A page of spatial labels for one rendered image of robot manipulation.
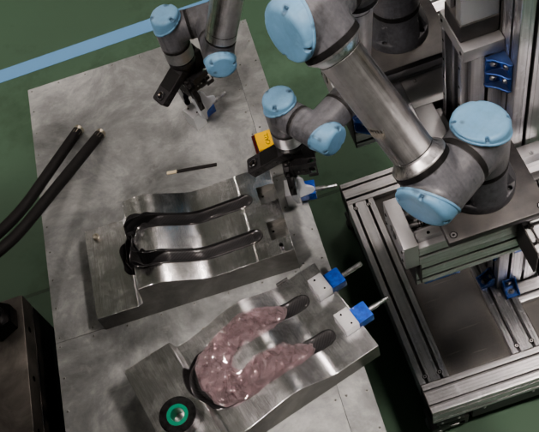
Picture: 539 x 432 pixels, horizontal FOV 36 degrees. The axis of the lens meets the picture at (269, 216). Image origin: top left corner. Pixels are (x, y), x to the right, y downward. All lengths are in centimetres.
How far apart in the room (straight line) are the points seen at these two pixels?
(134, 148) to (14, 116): 150
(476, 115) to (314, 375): 65
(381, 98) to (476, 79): 39
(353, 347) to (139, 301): 53
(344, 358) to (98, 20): 255
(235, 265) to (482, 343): 90
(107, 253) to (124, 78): 64
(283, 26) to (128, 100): 111
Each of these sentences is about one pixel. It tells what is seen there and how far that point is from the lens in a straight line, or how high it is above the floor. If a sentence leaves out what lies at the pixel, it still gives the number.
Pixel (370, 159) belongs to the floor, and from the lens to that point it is 315.
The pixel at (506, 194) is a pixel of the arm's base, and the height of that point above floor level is 107.
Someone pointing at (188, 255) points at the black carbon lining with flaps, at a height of 90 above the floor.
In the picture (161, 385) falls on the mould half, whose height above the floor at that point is 91.
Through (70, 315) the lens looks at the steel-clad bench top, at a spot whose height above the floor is 80.
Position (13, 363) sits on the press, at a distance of 216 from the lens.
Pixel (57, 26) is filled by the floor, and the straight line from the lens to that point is 408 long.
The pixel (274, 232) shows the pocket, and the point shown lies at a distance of 200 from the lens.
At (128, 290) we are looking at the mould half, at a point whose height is 86.
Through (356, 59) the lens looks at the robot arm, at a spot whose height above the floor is 147.
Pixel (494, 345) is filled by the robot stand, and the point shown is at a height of 21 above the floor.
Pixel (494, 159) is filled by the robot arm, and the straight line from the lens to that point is 163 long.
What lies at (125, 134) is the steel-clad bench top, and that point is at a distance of 239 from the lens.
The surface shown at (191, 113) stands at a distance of 230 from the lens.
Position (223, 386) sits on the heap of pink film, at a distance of 182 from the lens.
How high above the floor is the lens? 255
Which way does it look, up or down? 56 degrees down
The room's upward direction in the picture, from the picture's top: 20 degrees counter-clockwise
